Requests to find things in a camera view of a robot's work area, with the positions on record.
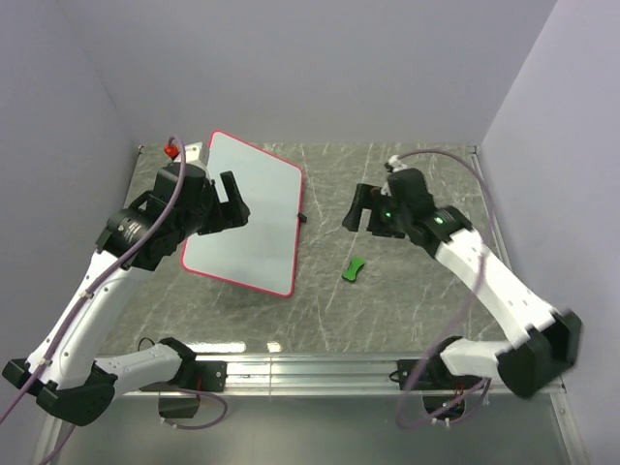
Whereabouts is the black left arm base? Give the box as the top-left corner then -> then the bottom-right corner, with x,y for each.
177,360 -> 228,393

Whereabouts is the pink-framed whiteboard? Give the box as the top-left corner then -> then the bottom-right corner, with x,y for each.
179,129 -> 305,297

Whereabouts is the aluminium front rail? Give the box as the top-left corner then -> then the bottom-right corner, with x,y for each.
52,352 -> 567,399

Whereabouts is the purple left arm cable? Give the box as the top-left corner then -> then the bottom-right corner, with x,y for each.
0,136 -> 233,459

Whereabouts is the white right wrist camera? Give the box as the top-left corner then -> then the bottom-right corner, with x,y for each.
385,155 -> 408,173

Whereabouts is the green bone-shaped eraser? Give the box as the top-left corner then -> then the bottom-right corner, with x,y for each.
341,257 -> 365,283

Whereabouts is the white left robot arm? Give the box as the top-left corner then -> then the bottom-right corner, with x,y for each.
2,163 -> 250,426

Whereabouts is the aluminium rail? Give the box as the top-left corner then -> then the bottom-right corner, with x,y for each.
52,352 -> 567,399
467,144 -> 539,350

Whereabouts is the aluminium right side rail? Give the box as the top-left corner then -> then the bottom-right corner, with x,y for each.
467,144 -> 539,350

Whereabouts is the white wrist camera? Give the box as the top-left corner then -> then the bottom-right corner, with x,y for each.
164,142 -> 208,168
385,155 -> 408,173

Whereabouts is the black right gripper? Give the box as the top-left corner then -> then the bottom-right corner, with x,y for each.
342,183 -> 411,239

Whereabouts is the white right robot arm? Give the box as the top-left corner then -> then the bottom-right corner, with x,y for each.
342,169 -> 582,399

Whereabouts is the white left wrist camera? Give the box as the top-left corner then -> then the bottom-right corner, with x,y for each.
164,142 -> 208,168

